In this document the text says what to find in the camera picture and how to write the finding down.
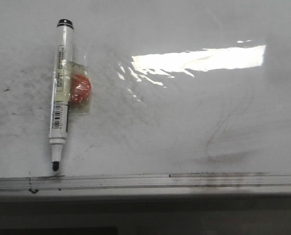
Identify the white whiteboard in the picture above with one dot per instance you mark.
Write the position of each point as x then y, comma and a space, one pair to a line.
190, 97

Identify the red magnet taped on marker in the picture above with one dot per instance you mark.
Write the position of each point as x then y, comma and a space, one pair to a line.
81, 88

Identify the white black whiteboard marker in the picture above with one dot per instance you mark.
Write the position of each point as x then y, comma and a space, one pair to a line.
60, 97

